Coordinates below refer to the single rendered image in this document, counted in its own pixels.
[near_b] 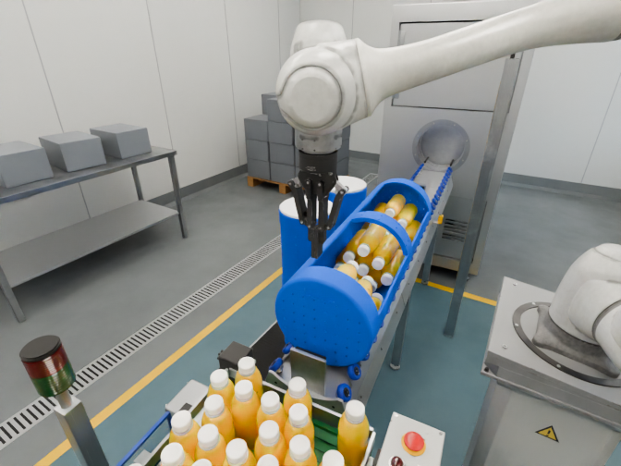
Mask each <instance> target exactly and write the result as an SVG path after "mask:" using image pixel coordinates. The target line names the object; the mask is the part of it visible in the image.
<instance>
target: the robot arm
mask: <svg viewBox="0 0 621 466"><path fill-rule="evenodd" d="M618 40H621V0H544V1H541V2H539V3H537V4H534V5H531V6H526V7H523V8H521V9H518V10H515V11H512V12H509V13H506V14H503V15H500V16H497V17H494V18H489V19H486V20H484V21H481V22H478V23H475V24H472V25H469V26H467V27H464V28H461V29H458V30H455V31H450V32H448V33H445V34H443V35H440V36H437V37H433V38H431V39H428V40H424V41H420V42H416V43H410V44H406V45H401V46H397V47H390V48H373V47H370V46H368V45H367V44H366V43H364V42H363V41H361V40H360V39H359V38H356V39H349V40H347V39H346V35H345V33H344V30H343V27H342V26H341V25H340V24H339V23H337V22H334V21H329V20H310V21H305V22H302V23H300V24H299V25H298V26H297V29H296V31H295V34H294V37H293V41H292V44H291V48H290V57H289V58H288V60H287V61H286V62H285V63H284V65H283V66H282V68H281V70H280V72H279V75H278V78H277V82H276V89H275V94H276V99H277V102H278V105H279V108H280V111H281V114H282V116H283V117H284V119H285V120H286V122H287V123H288V124H289V125H290V126H291V127H293V128H294V129H295V145H296V147H297V148H298V149H299V150H298V165H299V172H298V176H297V177H296V178H292V179H290V180H289V181H288V182H287V184H288V186H289V188H290V189H291V190H292V193H293V197H294V201H295V205H296V209H297V213H298V220H299V223H300V224H301V225H305V226H306V227H307V228H308V240H309V241H311V258H315V259H318V258H319V257H320V256H321V255H322V254H323V244H324V243H325V242H326V231H327V230H331V229H332V228H333V227H334V226H335V223H336V220H337V217H338V214H339V211H340V208H341V204H342V201H343V199H344V196H345V195H346V194H347V192H348V191H349V187H348V186H345V187H344V186H343V185H342V184H341V183H340V182H339V181H338V180H339V179H338V176H337V174H336V170H337V150H338V149H339V148H340V147H341V146H342V129H343V128H345V127H347V126H349V125H351V124H353V123H355V122H358V121H360V120H362V119H364V118H366V117H371V115H372V113H373V111H374V110H375V108H376V107H377V105H378V104H379V103H380V102H381V101H383V100H384V99H386V98H388V97H390V96H392V95H394V94H397V93H399V92H403V91H406V90H409V89H412V88H415V87H418V86H420V85H423V84H425V83H428V82H431V81H434V80H438V79H441V78H444V77H447V76H450V75H452V74H455V73H458V72H460V71H463V70H466V69H469V68H472V67H476V66H479V65H482V64H485V63H488V62H491V61H493V60H495V59H498V58H501V57H504V56H507V55H512V54H515V53H519V52H523V51H527V50H530V49H536V48H541V47H547V46H556V45H566V44H576V43H607V42H611V41H618ZM301 184H302V186H303V187H304V189H305V191H306V199H307V205H306V202H305V197H304V193H303V189H302V187H301ZM333 188H335V194H336V196H335V198H334V201H333V205H332V208H331V212H330V214H329V218H328V198H329V192H330V191H331V190H332V189H333ZM317 201H318V222H317ZM317 223H318V224H317ZM316 224H317V225H316ZM537 312H538V314H539V318H538V324H537V330H536V334H535V335H534V337H533V338H532V340H531V341H532V343H533V344H534V345H535V346H537V347H539V348H542V349H547V350H551V351H553V352H556V353H558V354H561V355H563V356H565V357H568V358H569V359H571V360H574V361H576V362H580V363H582V364H585V365H587V366H589V367H591V368H593V369H596V370H598V371H600V372H601V373H603V374H606V375H607V376H609V377H612V378H617V377H618V376H619V375H620V374H621V245H617V244H602V245H600V246H597V247H595V248H591V249H589V250H588V251H586V252H584V253H583V254H582V255H580V256H579V257H578V259H577V260H576V261H575V262H574V263H572V264H571V266H570V267H569V269H568V270H567V272H566V274H565V276H564V277H563V279H562V281H561V283H560V285H559V287H558V289H557V291H556V292H555V294H554V298H553V301H552V304H551V306H550V307H548V306H546V305H539V307H538V309H537Z"/></svg>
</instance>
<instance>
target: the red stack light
mask: <svg viewBox="0 0 621 466"><path fill-rule="evenodd" d="M21 361H22V363H23V365H24V367H25V369H26V371H27V373H28V375H29V377H31V378H35V379H39V378H45V377H48V376H50V375H53V374H55V373H57V372H59V371H60V370H61V369H62V368H63V367H64V366H65V365H66V364H67V361H68V356H67V352H66V350H65V348H64V345H63V343H62V341H61V345H60V347H59V349H58V350H57V351H56V352H55V353H54V354H52V355H51V356H49V357H47V358H45V359H43V360H40V361H37V362H24V361H23V360H21Z"/></svg>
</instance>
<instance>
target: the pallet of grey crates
mask: <svg viewBox="0 0 621 466"><path fill-rule="evenodd" d="M350 126H351V125H349V126H347V127H345V128H343V129H342V146H341V147H340V148H339V149H338V150H337V170H336V174H337V175H338V176H346V177H349V174H348V162H349V157H348V155H349V138H350ZM244 130H245V138H246V139H245V143H246V154H247V157H248V158H247V163H248V174H249V175H248V186H251V187H255V186H257V185H259V184H261V183H263V182H265V181H267V182H271V183H275V184H279V193H283V194H287V193H289V192H290V191H292V190H291V189H290V188H289V186H288V184H287V182H288V181H289V180H290V179H292V178H296V177H297V176H298V172H299V165H298V150H299V149H298V148H297V147H296V145H295V129H294V128H293V127H291V126H290V125H289V124H288V123H287V122H286V120H285V119H284V117H283V116H282V114H281V111H280V108H279V105H278V102H277V99H276V94H275V92H269V93H264V94H262V115H257V116H251V117H246V118H244Z"/></svg>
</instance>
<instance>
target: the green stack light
mask: <svg viewBox="0 0 621 466"><path fill-rule="evenodd" d="M30 380H31V381H32V383H33V385H34V387H35V389H36V391H37V393H38V394H39V396H41V397H44V398H50V397H54V396H57V395H59V394H61V393H63V392H65V391H66V390H68V389H69V388H70V387H71V386H72V385H73V384H74V382H75V380H76V374H75V372H74V369H73V367H72V365H71V362H70V360H69V359H68V361H67V364H66V365H65V366H64V367H63V368H62V369H61V370H60V371H59V372H57V373H55V374H53V375H50V376H48V377H45V378H39V379H35V378H31V377H30Z"/></svg>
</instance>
